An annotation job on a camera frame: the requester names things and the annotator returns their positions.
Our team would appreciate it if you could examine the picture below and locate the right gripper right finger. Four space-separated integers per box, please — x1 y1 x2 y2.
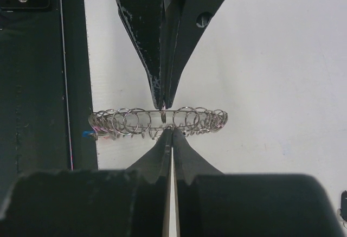
172 129 344 236

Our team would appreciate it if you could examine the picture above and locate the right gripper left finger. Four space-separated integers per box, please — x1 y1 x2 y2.
1 128 173 236

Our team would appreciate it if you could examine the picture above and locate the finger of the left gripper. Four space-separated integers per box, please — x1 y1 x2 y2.
116 0 163 108
162 0 225 108

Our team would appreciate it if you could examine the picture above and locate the metal disc with keyrings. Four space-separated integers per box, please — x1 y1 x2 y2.
88 106 228 140

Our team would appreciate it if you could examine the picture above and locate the blue key tag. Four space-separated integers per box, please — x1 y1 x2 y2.
82 131 98 140

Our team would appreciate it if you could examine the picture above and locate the far black key fob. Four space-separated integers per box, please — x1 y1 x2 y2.
337 190 347 227

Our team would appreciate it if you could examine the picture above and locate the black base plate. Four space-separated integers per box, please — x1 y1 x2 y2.
1 0 98 203

